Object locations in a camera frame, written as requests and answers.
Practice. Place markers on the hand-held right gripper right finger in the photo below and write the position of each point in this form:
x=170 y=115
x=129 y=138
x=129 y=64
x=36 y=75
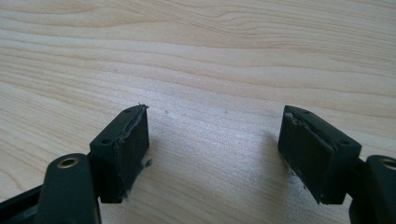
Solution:
x=314 y=158

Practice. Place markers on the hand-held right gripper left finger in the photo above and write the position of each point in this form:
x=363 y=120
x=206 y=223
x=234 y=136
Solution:
x=124 y=161

